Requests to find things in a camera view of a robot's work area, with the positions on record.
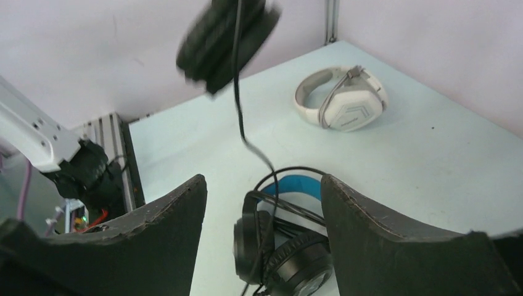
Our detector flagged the left aluminium frame post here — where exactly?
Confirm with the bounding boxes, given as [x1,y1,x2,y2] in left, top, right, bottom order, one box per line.
[324,0,340,45]

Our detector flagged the black on-ear headphones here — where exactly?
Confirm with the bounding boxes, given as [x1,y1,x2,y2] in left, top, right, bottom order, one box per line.
[176,0,282,171]

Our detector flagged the white over-ear headphones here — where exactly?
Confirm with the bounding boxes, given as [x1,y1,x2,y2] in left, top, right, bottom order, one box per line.
[294,65,389,133]

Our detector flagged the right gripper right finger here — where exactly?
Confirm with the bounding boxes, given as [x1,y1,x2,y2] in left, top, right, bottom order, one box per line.
[321,175,522,295]

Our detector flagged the black headphones with blue cable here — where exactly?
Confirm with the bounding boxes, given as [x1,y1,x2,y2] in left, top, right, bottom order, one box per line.
[233,166,334,295]

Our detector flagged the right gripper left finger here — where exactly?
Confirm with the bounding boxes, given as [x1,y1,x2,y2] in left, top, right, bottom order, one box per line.
[1,174,207,295]

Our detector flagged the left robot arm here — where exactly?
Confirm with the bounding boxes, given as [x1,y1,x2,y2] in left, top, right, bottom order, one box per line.
[1,78,126,220]

